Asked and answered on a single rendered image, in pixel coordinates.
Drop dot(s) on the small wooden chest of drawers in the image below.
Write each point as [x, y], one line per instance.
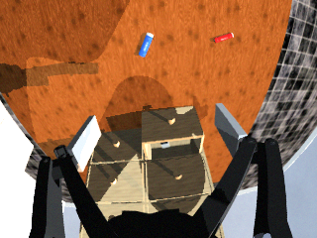
[144, 161]

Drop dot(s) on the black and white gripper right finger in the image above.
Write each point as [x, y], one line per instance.
[271, 211]

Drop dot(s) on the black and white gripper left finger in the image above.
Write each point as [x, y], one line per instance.
[47, 215]

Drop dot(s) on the blue aa battery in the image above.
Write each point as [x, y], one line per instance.
[146, 44]

